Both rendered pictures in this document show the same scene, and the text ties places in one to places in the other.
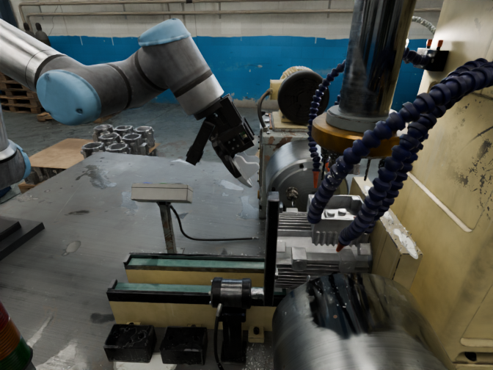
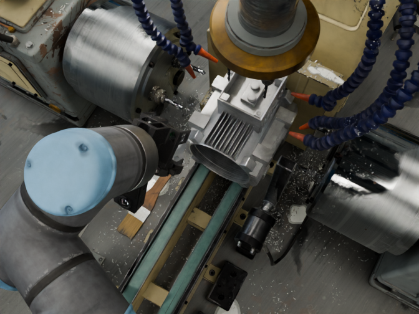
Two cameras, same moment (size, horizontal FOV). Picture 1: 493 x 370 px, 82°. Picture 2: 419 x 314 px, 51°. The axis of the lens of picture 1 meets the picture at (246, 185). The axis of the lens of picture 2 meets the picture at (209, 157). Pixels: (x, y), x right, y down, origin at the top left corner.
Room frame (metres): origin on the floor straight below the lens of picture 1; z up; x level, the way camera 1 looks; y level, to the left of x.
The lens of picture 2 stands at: (0.40, 0.21, 1.92)
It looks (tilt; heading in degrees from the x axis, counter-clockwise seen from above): 70 degrees down; 301
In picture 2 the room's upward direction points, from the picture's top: 4 degrees counter-clockwise
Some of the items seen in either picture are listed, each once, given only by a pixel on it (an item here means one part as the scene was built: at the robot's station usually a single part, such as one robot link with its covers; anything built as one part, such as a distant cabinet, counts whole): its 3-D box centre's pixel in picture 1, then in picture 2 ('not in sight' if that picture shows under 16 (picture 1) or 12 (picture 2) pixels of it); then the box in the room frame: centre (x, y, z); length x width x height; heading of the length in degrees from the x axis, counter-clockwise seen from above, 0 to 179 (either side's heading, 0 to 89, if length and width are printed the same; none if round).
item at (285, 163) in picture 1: (301, 176); (112, 54); (0.89, -0.19, 1.04); 0.37 x 0.25 x 0.25; 178
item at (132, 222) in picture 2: not in sight; (146, 202); (0.70, 0.05, 0.80); 0.21 x 0.05 x 0.01; 84
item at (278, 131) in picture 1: (293, 161); (40, 27); (1.13, -0.20, 0.99); 0.35 x 0.31 x 0.37; 178
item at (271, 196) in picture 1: (269, 254); (277, 185); (0.41, -0.04, 1.12); 0.04 x 0.03 x 0.26; 88
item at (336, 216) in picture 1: (336, 219); (252, 95); (0.53, -0.21, 1.11); 0.12 x 0.11 x 0.07; 87
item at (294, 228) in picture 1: (313, 250); (240, 128); (0.54, -0.17, 1.01); 0.20 x 0.19 x 0.19; 87
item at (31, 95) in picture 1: (23, 86); not in sight; (6.20, 4.63, 0.45); 1.26 x 0.86 x 0.89; 78
